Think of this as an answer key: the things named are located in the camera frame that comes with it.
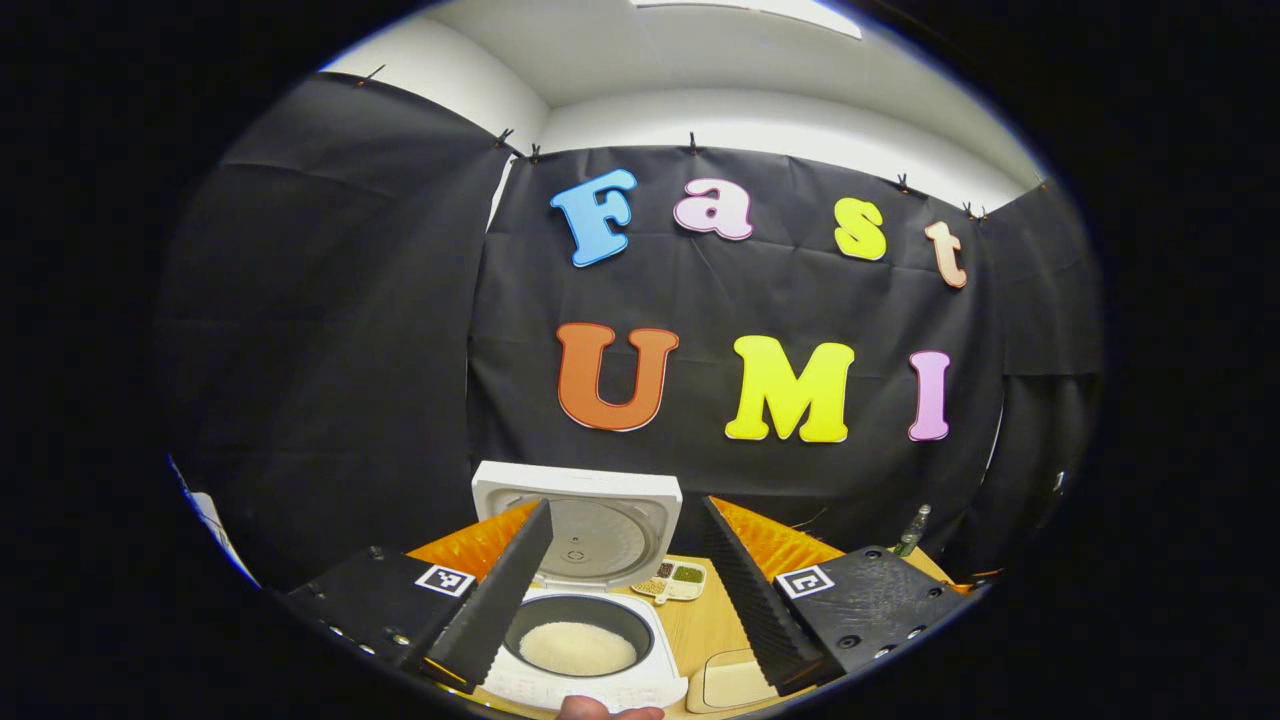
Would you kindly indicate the ceiling light panel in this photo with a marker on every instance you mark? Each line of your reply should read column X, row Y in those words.
column 760, row 12

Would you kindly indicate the white divided grain dish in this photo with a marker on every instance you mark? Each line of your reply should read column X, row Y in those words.
column 685, row 580

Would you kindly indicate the white rice heap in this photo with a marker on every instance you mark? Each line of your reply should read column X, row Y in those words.
column 578, row 648
column 735, row 685

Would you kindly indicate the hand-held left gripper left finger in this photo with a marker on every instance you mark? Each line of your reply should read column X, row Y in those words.
column 500, row 590

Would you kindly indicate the green label water bottle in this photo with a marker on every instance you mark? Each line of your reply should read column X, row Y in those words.
column 910, row 530

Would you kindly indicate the clear plastic container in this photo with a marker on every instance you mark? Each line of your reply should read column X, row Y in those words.
column 697, row 690

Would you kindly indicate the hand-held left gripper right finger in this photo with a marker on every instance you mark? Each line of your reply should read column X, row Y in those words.
column 750, row 600

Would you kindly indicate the row of small cloth clips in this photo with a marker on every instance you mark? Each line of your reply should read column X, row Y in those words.
column 691, row 143

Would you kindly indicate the white rice cooker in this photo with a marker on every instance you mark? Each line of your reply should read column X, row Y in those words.
column 600, row 480

